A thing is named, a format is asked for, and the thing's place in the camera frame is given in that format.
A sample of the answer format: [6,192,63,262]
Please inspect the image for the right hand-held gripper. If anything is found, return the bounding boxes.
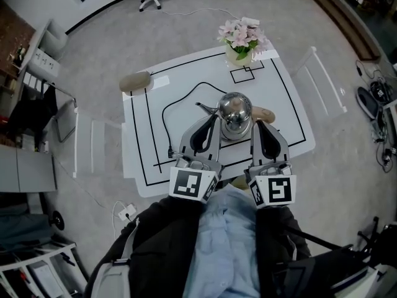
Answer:
[243,121,298,210]

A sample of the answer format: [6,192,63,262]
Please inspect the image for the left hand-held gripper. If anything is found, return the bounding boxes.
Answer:
[169,115,223,204]

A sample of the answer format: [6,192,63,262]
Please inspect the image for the silver metal kettle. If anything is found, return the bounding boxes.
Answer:
[194,91,277,142]

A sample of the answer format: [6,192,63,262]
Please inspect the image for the person's left forearm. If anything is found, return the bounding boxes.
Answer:
[128,194,207,279]

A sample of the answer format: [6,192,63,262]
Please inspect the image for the person's right forearm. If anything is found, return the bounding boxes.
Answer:
[254,205,311,276]

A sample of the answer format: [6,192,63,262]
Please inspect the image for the black office chair base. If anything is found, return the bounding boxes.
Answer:
[356,215,397,261]

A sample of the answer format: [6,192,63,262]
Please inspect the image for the white table with black lines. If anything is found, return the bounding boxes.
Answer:
[121,47,317,198]

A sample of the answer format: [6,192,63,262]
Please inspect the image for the white tape strip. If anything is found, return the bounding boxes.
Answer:
[149,75,170,90]

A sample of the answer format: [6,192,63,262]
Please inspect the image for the white slatted chair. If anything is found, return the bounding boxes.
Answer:
[291,46,347,118]
[73,106,125,179]

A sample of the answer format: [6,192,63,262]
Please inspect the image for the beige oval pouch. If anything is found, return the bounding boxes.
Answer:
[118,70,153,94]

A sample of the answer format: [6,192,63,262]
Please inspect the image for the pink flowers in white vase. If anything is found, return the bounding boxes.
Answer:
[216,19,271,68]

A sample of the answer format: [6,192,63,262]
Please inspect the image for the white power strip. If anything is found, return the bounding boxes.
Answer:
[118,204,138,222]

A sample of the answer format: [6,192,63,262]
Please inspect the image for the person's torso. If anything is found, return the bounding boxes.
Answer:
[89,187,311,298]

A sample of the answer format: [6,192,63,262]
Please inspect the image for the black oval case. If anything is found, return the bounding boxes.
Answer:
[356,85,381,122]

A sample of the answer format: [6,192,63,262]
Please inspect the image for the white shelving desk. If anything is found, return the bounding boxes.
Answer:
[381,99,397,130]

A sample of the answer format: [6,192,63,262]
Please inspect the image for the black bag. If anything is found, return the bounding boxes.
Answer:
[272,243,373,298]

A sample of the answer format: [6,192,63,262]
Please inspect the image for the wooden plank platform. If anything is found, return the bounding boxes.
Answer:
[302,0,381,61]

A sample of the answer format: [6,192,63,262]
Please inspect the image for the black round weight disc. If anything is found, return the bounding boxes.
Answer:
[49,209,66,232]

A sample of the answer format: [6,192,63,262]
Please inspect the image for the white panel furniture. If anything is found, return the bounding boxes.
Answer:
[328,259,397,298]

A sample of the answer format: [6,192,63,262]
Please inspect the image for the black jacket on chair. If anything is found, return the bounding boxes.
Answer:
[7,85,58,150]

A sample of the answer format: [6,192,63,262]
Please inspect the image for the gray cabinet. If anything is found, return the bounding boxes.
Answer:
[0,143,58,194]

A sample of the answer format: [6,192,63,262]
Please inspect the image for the white drawer desk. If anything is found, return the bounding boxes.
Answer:
[23,19,68,88]

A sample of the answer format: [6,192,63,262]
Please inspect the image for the white open shelf unit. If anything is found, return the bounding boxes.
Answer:
[0,240,91,298]

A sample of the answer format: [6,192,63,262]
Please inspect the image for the gray fabric bundle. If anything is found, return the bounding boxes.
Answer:
[0,209,54,248]

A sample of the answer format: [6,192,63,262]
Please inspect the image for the open cubby shelf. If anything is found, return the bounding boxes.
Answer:
[0,51,25,142]

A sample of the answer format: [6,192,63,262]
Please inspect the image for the white storage box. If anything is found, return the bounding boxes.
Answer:
[29,261,65,298]

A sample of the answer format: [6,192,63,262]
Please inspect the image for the white power strip cable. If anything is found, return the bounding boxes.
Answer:
[110,199,128,239]

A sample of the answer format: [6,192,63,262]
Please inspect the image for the tangle of black cables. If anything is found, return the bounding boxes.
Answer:
[355,59,397,174]

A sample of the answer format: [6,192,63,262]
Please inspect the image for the metal tube frame chair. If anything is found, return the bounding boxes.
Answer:
[46,84,78,144]

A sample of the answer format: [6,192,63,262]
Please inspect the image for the white floor cable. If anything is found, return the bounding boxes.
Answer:
[161,7,243,22]

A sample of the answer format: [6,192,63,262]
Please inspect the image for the white shoulder strap bag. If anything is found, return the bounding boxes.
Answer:
[88,219,139,298]

